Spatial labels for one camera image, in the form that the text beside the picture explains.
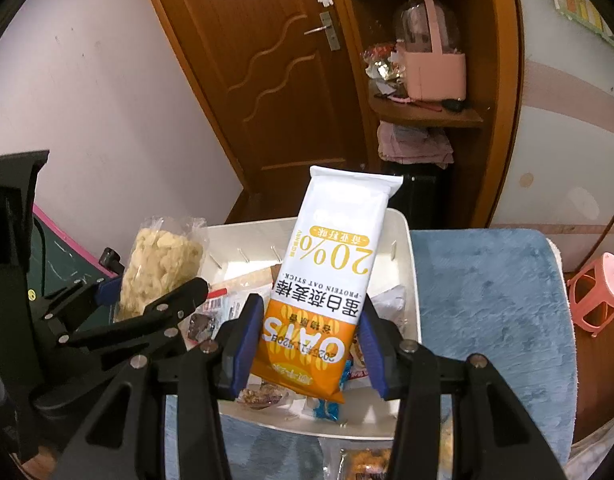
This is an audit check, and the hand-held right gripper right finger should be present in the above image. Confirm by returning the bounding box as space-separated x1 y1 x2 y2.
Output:
359 292 568 480

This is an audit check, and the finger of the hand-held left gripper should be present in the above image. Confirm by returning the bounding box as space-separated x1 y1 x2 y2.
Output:
29 275 125 341
59 277 210 361

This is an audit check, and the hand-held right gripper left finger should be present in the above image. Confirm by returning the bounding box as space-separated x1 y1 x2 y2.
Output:
47 292 265 480

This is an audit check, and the clear bag of pale crackers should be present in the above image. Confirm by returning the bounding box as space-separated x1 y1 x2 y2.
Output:
114 215 210 323

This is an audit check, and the white plastic box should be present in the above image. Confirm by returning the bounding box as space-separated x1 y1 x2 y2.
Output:
187 208 423 441

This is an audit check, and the white orange oat stick packet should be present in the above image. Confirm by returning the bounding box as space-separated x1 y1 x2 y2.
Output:
249 165 405 406

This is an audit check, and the black clamp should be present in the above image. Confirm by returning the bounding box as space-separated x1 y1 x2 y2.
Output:
99 247 125 276

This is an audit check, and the dark brown snack packet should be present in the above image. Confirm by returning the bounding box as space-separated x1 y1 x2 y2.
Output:
187 310 220 341

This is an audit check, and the red white snack packet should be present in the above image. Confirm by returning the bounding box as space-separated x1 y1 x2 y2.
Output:
207 285 248 321

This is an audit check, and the purple nut packet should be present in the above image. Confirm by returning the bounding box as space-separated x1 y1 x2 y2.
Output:
237 382 290 408

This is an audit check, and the blue white snack packet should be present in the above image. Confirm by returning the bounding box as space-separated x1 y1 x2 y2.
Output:
307 395 343 423

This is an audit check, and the orange cookie packet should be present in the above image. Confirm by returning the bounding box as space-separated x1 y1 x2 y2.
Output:
339 447 393 480

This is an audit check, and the blue fluffy mat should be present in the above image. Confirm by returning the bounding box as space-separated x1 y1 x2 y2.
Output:
164 227 575 480

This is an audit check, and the black suitcase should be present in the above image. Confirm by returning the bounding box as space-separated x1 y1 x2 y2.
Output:
382 160 450 231

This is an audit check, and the folded pink cloth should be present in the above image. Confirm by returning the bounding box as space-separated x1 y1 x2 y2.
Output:
377 122 455 168

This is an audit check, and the pink plastic stool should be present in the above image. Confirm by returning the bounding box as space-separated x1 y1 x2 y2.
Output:
567 252 614 338

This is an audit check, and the white cloth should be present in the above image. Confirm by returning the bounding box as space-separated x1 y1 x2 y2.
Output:
567 400 614 480

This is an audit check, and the wooden door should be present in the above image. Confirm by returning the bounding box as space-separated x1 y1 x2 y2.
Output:
137 0 383 226

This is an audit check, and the wooden shelf unit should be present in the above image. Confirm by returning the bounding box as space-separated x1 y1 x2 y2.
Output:
334 0 520 231

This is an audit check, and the pink handbag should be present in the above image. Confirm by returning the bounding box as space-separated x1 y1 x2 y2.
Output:
394 0 468 101

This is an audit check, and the clear wrapped gift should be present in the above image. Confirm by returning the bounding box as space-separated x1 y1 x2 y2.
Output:
362 42 405 81

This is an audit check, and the green chalkboard with pink frame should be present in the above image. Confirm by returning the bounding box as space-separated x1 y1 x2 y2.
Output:
29 202 125 311

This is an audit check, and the metal door handle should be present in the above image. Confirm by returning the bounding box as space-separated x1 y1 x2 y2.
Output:
304 11 340 51

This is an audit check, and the wall poster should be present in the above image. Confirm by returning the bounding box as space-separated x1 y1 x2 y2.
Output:
540 0 614 51

